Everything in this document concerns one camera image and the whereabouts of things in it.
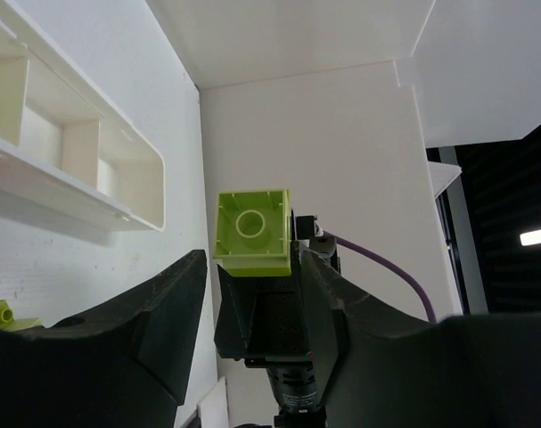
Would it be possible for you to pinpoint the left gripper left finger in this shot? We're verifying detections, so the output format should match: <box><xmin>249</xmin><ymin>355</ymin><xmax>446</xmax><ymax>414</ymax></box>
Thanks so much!
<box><xmin>0</xmin><ymin>250</ymin><xmax>207</xmax><ymax>427</ymax></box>

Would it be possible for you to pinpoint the white divided container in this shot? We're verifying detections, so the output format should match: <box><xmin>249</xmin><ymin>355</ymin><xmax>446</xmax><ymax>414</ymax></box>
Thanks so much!
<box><xmin>0</xmin><ymin>1</ymin><xmax>165</xmax><ymax>231</ymax></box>

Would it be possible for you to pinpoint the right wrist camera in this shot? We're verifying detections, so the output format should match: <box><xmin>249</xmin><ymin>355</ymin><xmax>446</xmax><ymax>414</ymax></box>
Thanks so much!
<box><xmin>295</xmin><ymin>216</ymin><xmax>337</xmax><ymax>259</ymax></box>

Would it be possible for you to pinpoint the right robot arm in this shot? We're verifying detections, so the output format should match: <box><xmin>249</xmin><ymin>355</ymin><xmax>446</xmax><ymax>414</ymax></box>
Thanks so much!
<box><xmin>214</xmin><ymin>216</ymin><xmax>340</xmax><ymax>427</ymax></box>

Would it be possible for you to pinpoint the green lego brick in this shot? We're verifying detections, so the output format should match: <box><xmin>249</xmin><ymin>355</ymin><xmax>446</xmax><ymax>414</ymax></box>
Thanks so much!
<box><xmin>213</xmin><ymin>188</ymin><xmax>292</xmax><ymax>277</ymax></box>
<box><xmin>0</xmin><ymin>300</ymin><xmax>42</xmax><ymax>332</ymax></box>

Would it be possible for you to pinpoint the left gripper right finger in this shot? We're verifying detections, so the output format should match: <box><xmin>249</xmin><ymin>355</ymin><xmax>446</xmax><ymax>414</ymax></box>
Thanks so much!
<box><xmin>300</xmin><ymin>251</ymin><xmax>541</xmax><ymax>427</ymax></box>

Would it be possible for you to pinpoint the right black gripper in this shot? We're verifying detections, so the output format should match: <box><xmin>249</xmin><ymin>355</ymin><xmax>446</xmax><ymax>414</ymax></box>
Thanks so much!
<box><xmin>214</xmin><ymin>216</ymin><xmax>340</xmax><ymax>367</ymax></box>

